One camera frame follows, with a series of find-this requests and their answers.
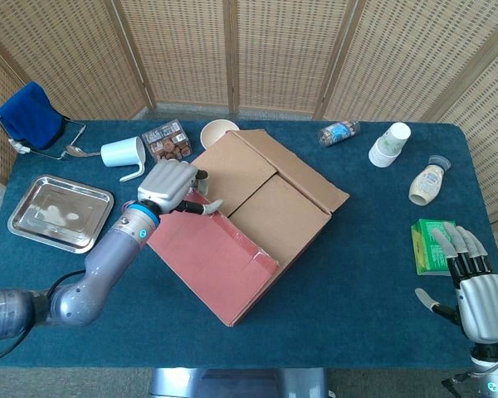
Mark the beige paper bowl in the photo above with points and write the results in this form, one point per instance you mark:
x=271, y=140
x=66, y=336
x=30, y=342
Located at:
x=216, y=128

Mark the squeeze mayonnaise bottle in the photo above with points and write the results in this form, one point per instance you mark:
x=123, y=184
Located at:
x=427, y=184

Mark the white clip on rack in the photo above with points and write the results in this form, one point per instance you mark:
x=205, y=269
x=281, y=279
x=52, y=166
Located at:
x=18, y=146

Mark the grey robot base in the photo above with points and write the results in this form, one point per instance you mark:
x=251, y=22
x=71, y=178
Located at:
x=236, y=383

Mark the stacked white paper cups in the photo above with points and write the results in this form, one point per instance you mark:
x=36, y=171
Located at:
x=388, y=147

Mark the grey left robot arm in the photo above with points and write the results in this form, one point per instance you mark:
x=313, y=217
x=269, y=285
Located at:
x=108, y=253

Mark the clear plastic snack bottle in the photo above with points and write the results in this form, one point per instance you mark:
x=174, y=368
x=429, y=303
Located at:
x=339, y=133

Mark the brown snack package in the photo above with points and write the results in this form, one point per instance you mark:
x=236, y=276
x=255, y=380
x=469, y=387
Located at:
x=166, y=141

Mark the green box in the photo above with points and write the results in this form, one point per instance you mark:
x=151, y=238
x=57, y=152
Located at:
x=423, y=257

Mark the woven wooden folding screen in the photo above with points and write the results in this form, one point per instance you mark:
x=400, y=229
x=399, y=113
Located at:
x=274, y=49

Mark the red cardboard box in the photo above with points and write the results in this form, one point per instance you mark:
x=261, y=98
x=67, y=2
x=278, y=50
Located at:
x=274, y=215

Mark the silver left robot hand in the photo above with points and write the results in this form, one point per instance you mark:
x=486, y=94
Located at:
x=166, y=182

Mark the pale blue plastic mug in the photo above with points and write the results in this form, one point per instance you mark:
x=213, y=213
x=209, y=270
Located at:
x=122, y=152

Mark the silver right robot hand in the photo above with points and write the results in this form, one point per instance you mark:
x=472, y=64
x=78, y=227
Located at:
x=481, y=307

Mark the stainless steel tray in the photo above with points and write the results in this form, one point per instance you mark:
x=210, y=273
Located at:
x=60, y=213

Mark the dark blue table cloth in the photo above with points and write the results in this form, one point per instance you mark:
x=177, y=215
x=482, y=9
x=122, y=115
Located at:
x=357, y=290

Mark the metal spoon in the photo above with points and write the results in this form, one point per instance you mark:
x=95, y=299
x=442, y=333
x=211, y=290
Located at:
x=75, y=151

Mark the blue towel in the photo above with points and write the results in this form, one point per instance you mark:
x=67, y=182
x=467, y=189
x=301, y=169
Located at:
x=31, y=116

